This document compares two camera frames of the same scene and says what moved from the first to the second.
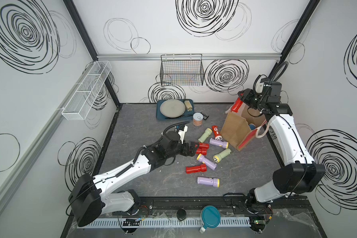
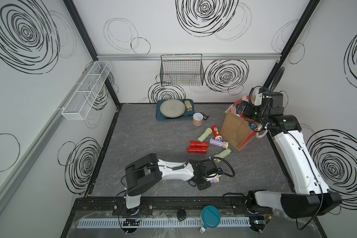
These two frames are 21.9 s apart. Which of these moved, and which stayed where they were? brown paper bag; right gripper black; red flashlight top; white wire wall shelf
Moved: right gripper black
Stayed: brown paper bag; white wire wall shelf; red flashlight top
